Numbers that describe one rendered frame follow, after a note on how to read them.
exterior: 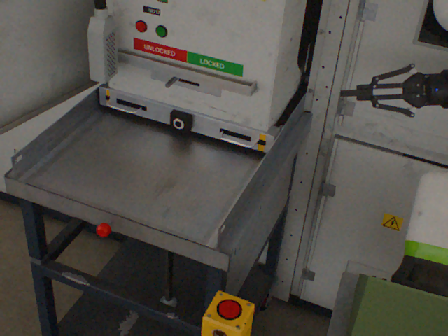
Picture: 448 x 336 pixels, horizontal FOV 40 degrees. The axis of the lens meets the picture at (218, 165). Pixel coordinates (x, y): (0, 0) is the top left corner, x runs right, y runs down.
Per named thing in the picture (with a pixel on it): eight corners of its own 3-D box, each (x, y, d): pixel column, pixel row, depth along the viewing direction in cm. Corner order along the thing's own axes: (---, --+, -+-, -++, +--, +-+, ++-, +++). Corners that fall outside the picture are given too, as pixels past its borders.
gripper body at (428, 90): (435, 106, 149) (397, 108, 149) (435, 71, 148) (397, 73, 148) (448, 108, 142) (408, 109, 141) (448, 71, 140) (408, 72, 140)
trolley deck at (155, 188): (228, 272, 141) (230, 253, 138) (6, 192, 158) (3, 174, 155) (309, 129, 192) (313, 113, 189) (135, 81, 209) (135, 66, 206)
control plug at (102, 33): (105, 85, 164) (102, 23, 153) (89, 80, 165) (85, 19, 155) (120, 72, 170) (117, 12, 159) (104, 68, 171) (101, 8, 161)
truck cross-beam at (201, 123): (271, 155, 167) (274, 136, 163) (99, 104, 182) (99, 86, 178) (277, 145, 171) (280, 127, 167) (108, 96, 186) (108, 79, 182)
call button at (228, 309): (234, 324, 117) (235, 318, 116) (215, 316, 118) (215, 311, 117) (242, 309, 120) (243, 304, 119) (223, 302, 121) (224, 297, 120)
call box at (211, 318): (236, 365, 120) (241, 332, 114) (199, 350, 122) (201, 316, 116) (250, 334, 126) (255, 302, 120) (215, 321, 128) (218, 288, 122)
